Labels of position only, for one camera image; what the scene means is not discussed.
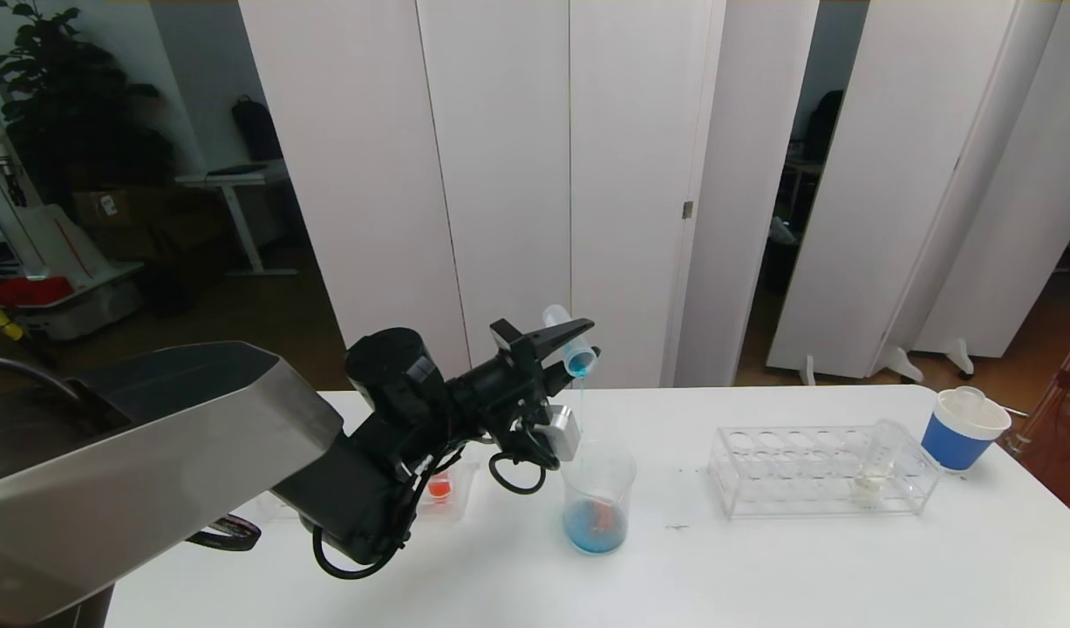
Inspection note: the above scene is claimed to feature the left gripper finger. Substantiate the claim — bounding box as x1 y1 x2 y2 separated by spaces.
543 345 603 398
524 317 596 363

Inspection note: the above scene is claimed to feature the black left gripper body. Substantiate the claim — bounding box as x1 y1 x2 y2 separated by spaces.
449 317 553 423

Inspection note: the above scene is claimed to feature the blue liquid test tube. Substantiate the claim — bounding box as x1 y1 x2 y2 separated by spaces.
543 304 601 379

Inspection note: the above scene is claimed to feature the clear acrylic test tube rack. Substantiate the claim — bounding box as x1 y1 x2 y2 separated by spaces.
256 455 480 522
707 425 942 519

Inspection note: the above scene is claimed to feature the clear glass beaker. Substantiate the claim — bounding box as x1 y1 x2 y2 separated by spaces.
559 441 637 556

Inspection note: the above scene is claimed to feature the yellow liquid test tube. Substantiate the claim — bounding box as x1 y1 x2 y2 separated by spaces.
851 420 905 509

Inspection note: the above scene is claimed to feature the white partition panel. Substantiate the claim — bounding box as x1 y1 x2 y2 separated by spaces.
766 0 1063 387
883 0 1070 379
238 0 820 391

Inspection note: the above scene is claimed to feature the white office desk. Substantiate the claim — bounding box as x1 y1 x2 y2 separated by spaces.
175 161 298 278

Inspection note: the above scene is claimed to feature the black backpack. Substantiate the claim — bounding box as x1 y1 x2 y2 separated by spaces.
230 96 284 163

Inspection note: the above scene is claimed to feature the black chair backrest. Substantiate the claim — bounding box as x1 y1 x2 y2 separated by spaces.
801 90 845 165

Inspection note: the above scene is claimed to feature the white blue paper cup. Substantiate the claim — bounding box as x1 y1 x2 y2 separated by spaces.
920 390 1012 473

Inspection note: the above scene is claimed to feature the brown cardboard box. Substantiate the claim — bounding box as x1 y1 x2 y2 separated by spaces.
71 185 174 232

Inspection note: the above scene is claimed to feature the white machine with base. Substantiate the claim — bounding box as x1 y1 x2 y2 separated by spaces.
0 78 143 341

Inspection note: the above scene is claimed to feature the red plastic box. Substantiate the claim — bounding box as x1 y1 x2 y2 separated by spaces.
0 276 73 308

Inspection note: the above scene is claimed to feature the brown metal stand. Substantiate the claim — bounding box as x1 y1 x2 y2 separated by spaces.
1005 316 1070 524

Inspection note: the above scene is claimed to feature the dark green potted plant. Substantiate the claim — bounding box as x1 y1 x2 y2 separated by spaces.
0 0 174 206

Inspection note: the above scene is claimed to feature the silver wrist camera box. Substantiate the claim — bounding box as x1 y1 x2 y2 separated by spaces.
535 404 581 463

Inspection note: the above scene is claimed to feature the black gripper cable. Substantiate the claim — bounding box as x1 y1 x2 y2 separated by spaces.
488 449 549 495

